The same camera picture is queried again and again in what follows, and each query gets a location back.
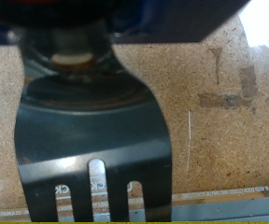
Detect metal spatula with blue block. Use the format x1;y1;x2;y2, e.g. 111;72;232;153
0;0;252;222

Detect glass oven door with handle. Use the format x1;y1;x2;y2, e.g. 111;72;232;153
0;0;269;222

